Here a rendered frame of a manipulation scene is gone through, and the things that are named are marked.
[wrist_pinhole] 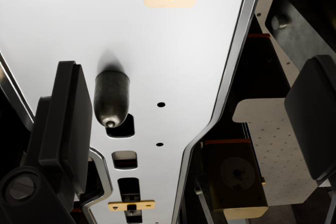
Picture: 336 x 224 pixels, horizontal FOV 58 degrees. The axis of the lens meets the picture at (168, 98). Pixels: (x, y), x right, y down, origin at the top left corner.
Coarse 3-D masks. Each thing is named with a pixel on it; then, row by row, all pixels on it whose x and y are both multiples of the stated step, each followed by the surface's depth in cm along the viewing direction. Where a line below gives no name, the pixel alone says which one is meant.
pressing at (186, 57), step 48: (0, 0) 21; (48, 0) 21; (96, 0) 22; (240, 0) 23; (0, 48) 25; (48, 48) 25; (96, 48) 25; (144, 48) 26; (192, 48) 26; (240, 48) 27; (144, 96) 31; (192, 96) 31; (96, 144) 38; (144, 144) 38; (192, 144) 40; (96, 192) 51; (144, 192) 51
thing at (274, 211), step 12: (312, 192) 274; (324, 192) 272; (288, 204) 274; (300, 204) 270; (312, 204) 268; (324, 204) 266; (264, 216) 272; (276, 216) 270; (288, 216) 268; (300, 216) 265; (312, 216) 263; (324, 216) 261
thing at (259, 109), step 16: (256, 32) 42; (256, 48) 39; (272, 48) 40; (240, 64) 37; (256, 64) 37; (272, 64) 38; (240, 80) 36; (256, 80) 36; (272, 80) 36; (240, 96) 35; (256, 96) 34; (272, 96) 34; (240, 112) 36; (256, 112) 36; (272, 112) 37
